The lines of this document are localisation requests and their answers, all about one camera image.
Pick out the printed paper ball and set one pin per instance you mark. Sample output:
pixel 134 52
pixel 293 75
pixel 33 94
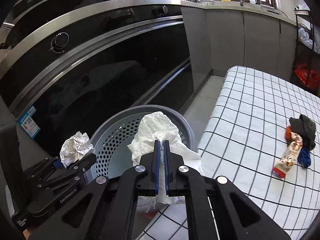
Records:
pixel 75 148

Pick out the snack wrapper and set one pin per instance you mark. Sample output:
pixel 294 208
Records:
pixel 290 156

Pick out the clear bags on shelf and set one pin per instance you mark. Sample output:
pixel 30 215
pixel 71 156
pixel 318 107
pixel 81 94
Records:
pixel 303 37

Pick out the grey perforated trash bin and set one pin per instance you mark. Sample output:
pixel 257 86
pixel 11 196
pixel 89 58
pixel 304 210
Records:
pixel 120 141

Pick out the black metal shelf rack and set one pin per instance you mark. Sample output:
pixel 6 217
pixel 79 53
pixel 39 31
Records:
pixel 303 54

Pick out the orange peel piece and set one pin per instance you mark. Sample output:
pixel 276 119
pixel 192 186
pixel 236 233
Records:
pixel 288 131

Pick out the white tissue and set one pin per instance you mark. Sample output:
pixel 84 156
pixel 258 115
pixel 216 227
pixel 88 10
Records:
pixel 157 126

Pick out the black built-in oven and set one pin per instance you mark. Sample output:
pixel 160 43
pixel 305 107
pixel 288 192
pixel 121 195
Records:
pixel 114 60

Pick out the blue energy label sticker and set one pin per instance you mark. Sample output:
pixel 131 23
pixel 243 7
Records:
pixel 28 124

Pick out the oven control knob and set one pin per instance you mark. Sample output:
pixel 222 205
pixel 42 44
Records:
pixel 59 42

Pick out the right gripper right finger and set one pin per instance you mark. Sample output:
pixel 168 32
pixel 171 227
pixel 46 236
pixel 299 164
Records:
pixel 166 150

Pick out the red plastic bag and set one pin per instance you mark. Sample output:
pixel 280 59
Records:
pixel 308 76

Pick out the grey kitchen cabinets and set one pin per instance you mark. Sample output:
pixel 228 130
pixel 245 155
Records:
pixel 221 36

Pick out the dark grey cloth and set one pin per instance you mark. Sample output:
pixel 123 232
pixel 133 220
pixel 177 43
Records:
pixel 306 128

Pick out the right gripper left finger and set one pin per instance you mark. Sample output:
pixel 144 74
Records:
pixel 156 164

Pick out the white black grid tablecloth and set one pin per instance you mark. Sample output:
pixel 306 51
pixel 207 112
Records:
pixel 239 123

